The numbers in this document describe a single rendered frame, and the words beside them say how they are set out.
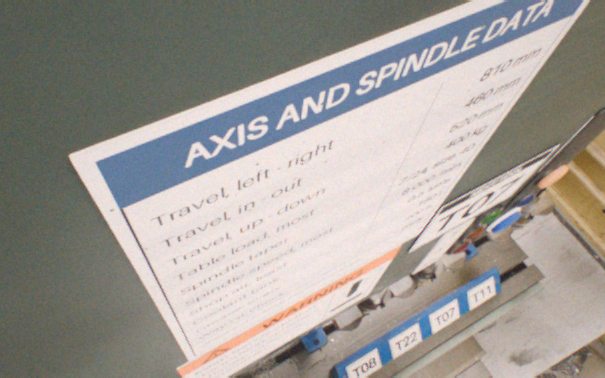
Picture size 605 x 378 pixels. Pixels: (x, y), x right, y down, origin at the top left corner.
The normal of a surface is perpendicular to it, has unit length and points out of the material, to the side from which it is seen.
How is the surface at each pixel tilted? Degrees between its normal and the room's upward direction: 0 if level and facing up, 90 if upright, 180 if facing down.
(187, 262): 90
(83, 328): 90
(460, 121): 90
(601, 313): 24
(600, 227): 90
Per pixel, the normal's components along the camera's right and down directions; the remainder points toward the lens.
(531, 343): -0.28, -0.29
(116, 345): 0.51, 0.77
